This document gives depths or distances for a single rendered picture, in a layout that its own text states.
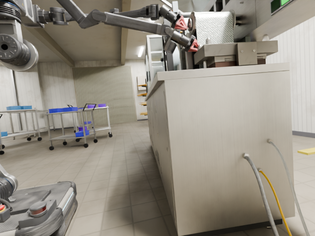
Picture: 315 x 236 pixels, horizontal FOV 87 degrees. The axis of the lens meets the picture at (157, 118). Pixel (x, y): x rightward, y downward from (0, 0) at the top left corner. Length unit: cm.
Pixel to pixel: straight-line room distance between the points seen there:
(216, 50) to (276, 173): 69
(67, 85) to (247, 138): 969
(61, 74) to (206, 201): 986
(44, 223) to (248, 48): 132
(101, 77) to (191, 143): 921
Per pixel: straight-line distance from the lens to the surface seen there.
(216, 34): 121
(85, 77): 996
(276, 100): 102
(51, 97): 1032
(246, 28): 131
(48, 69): 1055
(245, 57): 99
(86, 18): 104
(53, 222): 112
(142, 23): 106
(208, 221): 101
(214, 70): 86
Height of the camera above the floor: 74
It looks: 4 degrees down
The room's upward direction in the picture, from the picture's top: 5 degrees counter-clockwise
